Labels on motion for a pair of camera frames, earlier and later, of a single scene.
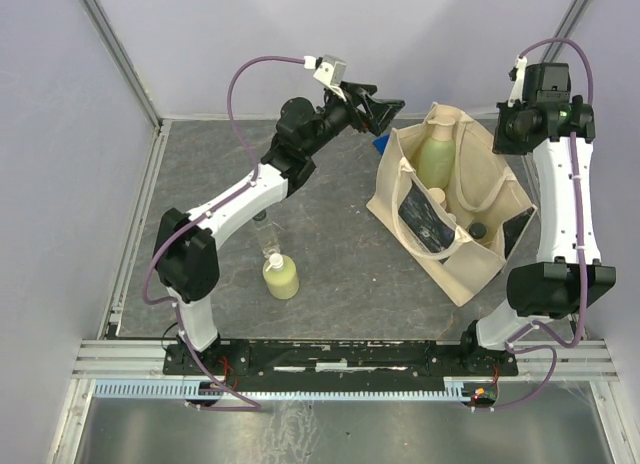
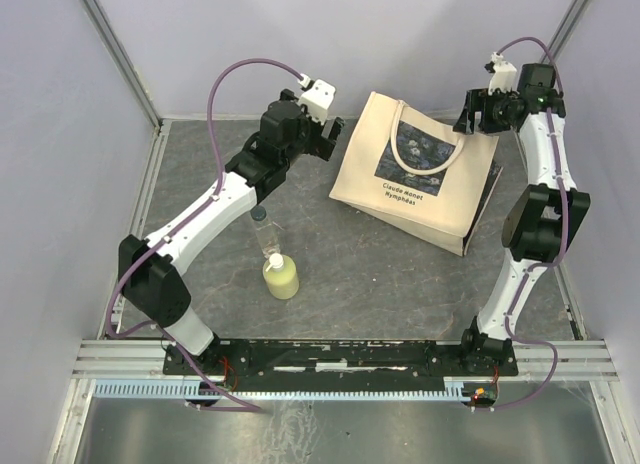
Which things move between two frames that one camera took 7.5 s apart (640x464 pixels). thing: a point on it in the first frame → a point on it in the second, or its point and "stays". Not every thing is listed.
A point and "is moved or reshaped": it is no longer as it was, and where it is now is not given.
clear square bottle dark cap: x=267 y=235 stays
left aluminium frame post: x=118 y=52 stays
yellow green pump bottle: x=281 y=277 stays
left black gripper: x=383 y=112 → x=322 y=146
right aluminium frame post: x=569 y=21 stays
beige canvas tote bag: x=450 y=200 is moved or reshaped
